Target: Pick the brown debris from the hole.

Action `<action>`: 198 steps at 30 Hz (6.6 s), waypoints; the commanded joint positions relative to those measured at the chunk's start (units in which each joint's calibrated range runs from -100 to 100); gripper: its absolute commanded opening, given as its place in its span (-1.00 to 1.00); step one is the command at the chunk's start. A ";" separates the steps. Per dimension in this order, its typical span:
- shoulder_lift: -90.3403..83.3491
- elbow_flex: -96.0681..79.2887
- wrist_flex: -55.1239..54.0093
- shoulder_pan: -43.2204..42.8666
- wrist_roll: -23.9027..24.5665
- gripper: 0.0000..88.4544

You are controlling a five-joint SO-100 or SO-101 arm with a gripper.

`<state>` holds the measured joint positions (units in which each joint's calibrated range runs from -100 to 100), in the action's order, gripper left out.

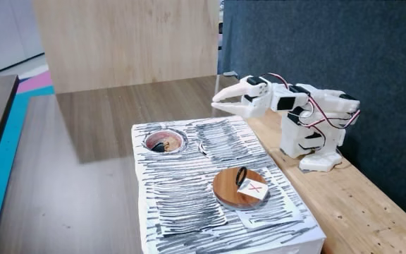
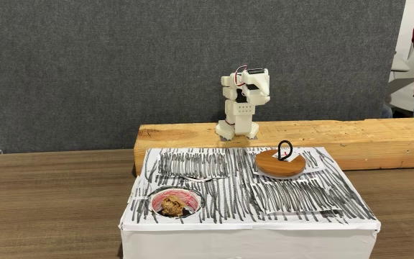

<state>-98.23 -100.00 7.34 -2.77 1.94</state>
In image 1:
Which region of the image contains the brown debris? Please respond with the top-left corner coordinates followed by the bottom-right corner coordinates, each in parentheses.
top-left (163, 138), bottom-right (183, 153)

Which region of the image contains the scribbled white paper sheet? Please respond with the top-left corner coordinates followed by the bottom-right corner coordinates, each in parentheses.
top-left (152, 174), bottom-right (228, 236)
top-left (195, 119), bottom-right (254, 162)
top-left (235, 167), bottom-right (305, 229)

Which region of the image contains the white card with red cross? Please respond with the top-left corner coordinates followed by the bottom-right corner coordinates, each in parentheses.
top-left (237, 178), bottom-right (270, 201)

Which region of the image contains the round wooden disc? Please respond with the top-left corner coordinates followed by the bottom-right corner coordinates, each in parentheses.
top-left (212, 167), bottom-right (270, 212)

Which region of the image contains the grey fabric partition panel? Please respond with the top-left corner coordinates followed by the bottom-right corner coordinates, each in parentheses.
top-left (218, 0), bottom-right (406, 232)

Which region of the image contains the light wood board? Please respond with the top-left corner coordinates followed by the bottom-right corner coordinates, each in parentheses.
top-left (32, 0), bottom-right (221, 95)

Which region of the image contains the white box with black scribbles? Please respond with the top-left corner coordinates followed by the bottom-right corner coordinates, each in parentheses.
top-left (130, 115), bottom-right (327, 254)

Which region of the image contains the light wooden beam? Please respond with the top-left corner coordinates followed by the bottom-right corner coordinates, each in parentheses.
top-left (245, 109), bottom-right (406, 254)

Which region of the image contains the red black servo cable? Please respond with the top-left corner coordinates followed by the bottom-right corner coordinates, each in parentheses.
top-left (266, 72), bottom-right (362, 150)

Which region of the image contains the black loop handle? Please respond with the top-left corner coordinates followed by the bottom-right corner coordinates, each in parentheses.
top-left (235, 167), bottom-right (249, 188)

